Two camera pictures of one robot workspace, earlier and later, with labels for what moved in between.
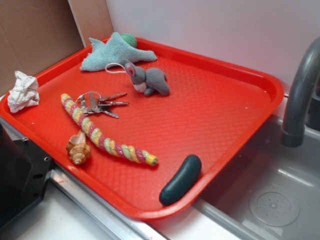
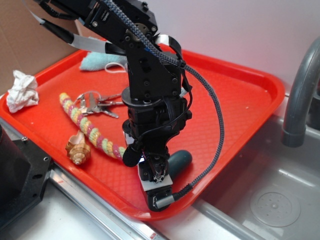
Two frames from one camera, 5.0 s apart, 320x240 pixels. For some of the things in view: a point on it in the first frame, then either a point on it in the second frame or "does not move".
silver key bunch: [92, 102] does not move
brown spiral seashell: [78, 148] does not move
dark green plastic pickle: [183, 182] -> [178, 162]
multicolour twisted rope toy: [116, 150] does not move
